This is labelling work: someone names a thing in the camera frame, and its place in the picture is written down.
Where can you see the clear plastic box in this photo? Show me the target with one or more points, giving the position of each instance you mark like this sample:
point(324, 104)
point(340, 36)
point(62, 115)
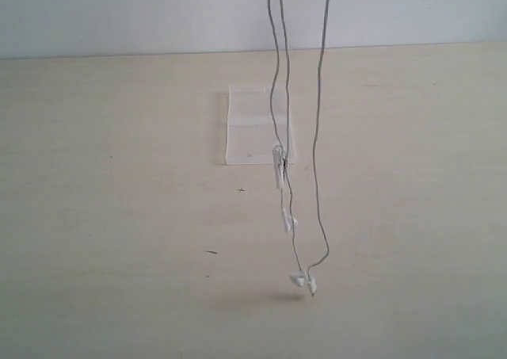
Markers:
point(257, 121)

